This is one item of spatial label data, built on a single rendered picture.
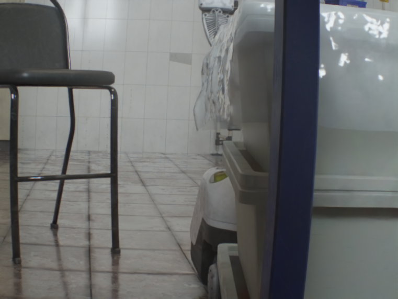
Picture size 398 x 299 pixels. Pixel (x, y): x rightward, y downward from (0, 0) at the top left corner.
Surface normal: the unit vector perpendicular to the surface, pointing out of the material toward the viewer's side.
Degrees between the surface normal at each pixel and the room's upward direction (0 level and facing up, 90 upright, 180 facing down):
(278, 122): 90
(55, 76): 90
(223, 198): 56
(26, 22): 77
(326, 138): 96
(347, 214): 96
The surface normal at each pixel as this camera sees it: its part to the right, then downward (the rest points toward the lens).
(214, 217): -0.80, 0.04
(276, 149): -0.99, -0.03
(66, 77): 0.66, 0.09
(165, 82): 0.17, 0.09
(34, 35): 0.61, -0.14
